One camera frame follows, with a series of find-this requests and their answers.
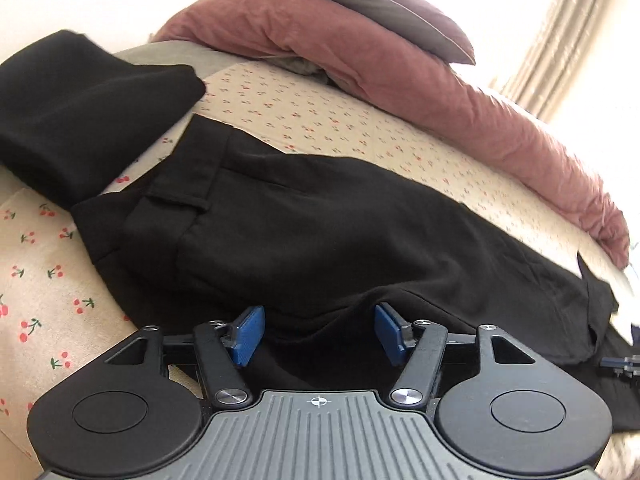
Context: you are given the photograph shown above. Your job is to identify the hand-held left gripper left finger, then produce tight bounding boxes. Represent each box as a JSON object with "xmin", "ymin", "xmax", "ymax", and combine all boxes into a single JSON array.
[{"xmin": 104, "ymin": 305, "xmax": 266, "ymax": 408}]

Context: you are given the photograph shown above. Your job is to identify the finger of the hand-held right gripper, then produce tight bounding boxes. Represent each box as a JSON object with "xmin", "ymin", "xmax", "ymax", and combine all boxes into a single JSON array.
[{"xmin": 599, "ymin": 353, "xmax": 640, "ymax": 377}]

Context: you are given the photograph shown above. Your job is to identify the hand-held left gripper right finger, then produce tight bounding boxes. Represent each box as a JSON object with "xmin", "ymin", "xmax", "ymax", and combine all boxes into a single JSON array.
[{"xmin": 375, "ymin": 302, "xmax": 537, "ymax": 407}]

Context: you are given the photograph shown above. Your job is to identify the black pants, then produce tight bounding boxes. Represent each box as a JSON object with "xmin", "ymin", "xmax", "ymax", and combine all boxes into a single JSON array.
[{"xmin": 70, "ymin": 114, "xmax": 640, "ymax": 433}]

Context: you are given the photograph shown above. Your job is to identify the cherry print bed sheet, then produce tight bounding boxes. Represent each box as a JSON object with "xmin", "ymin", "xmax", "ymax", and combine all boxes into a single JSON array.
[{"xmin": 0, "ymin": 57, "xmax": 640, "ymax": 480}]

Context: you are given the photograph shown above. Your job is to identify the pink duvet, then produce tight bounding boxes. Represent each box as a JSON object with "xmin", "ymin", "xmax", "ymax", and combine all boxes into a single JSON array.
[{"xmin": 150, "ymin": 0, "xmax": 632, "ymax": 271}]

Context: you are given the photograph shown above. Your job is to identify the grey bed cover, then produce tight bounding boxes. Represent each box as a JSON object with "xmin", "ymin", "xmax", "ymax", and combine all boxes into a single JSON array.
[{"xmin": 110, "ymin": 41, "xmax": 243, "ymax": 82}]

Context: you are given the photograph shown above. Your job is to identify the folded black garment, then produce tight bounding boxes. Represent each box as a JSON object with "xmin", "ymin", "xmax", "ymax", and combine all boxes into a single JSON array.
[{"xmin": 0, "ymin": 30, "xmax": 207, "ymax": 211}]

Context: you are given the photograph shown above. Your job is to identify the grey pillow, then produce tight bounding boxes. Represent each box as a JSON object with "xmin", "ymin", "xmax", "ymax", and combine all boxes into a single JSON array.
[{"xmin": 247, "ymin": 0, "xmax": 476, "ymax": 66}]

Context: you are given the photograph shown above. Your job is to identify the beige curtain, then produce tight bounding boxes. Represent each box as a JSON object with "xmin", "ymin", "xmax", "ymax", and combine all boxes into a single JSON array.
[{"xmin": 492, "ymin": 0, "xmax": 640, "ymax": 126}]

